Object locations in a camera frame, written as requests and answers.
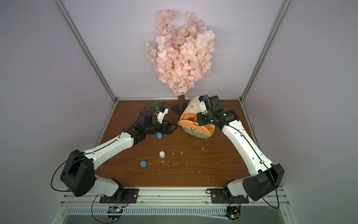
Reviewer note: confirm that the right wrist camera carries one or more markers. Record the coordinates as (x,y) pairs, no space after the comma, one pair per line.
(210,104)

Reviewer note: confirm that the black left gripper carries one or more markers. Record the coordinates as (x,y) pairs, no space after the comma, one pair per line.
(167,128)

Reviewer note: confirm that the circuit board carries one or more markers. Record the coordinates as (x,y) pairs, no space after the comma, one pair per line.
(114,213)
(233,213)

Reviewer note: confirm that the left circuit board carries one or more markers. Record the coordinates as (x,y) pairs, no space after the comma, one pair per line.
(114,213)

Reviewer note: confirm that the green toy hammer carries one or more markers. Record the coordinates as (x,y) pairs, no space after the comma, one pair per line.
(155,106)

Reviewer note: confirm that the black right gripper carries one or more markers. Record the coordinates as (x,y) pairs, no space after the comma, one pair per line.
(203,118)

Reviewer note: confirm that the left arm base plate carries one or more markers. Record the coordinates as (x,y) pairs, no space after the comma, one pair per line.
(122,196)

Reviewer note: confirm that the cream cylindrical drawer cabinet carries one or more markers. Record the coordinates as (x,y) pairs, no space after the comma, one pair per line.
(193,106)

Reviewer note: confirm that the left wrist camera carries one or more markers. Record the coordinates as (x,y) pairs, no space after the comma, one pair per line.
(161,112)

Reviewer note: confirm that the right circuit board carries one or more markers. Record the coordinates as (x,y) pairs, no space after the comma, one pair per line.
(233,213)

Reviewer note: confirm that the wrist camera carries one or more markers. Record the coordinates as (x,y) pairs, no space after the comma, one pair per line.
(161,112)
(210,104)

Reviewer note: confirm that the orange top drawer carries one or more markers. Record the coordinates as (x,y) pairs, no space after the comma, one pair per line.
(189,123)

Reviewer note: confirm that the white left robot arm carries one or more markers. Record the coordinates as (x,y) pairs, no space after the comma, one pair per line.
(78,173)

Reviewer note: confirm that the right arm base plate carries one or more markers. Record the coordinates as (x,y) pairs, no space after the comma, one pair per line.
(221,196)

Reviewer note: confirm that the pink cherry blossom tree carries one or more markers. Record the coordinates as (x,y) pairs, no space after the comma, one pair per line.
(182,56)

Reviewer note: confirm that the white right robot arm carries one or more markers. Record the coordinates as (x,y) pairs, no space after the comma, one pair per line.
(265,176)

